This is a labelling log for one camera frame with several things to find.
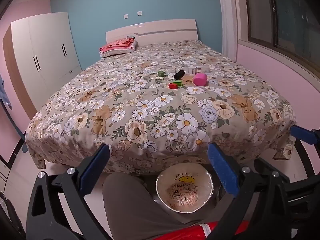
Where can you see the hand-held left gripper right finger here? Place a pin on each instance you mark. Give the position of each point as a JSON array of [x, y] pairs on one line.
[[222, 170]]

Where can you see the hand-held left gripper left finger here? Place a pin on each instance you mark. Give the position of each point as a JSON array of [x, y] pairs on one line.
[[95, 162]]

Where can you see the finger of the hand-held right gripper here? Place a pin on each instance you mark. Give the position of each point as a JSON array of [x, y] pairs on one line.
[[303, 133]]

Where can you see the translucent plastic cup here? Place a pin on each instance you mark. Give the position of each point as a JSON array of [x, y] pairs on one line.
[[192, 70]]

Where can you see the person's leg in grey trousers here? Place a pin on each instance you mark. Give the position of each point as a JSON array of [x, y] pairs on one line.
[[132, 205]]

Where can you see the floral bed sheet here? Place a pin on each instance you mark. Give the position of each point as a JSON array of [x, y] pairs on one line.
[[140, 110]]

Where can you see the red garment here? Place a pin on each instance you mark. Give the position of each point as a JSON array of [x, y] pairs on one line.
[[180, 233]]

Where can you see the pink cup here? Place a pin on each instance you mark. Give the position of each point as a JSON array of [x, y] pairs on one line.
[[200, 79]]

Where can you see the red block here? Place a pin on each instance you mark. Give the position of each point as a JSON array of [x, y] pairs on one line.
[[173, 86]]

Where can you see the green flat brick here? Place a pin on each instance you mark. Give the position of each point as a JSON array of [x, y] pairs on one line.
[[178, 82]]

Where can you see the black cylinder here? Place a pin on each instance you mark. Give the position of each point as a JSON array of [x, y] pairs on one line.
[[179, 74]]

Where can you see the green cube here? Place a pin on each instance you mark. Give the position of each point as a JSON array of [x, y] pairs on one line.
[[161, 73]]

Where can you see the folded pink red blanket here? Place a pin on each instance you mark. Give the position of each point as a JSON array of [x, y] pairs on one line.
[[117, 51]]

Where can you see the blue hanging cloth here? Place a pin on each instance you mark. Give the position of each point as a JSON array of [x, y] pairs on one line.
[[5, 92]]

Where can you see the white wardrobe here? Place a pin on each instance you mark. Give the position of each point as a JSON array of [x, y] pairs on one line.
[[42, 55]]

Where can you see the dark window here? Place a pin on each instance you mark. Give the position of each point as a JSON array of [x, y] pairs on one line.
[[282, 12]]

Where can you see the white bed headboard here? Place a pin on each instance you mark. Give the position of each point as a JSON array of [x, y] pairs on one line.
[[155, 31]]

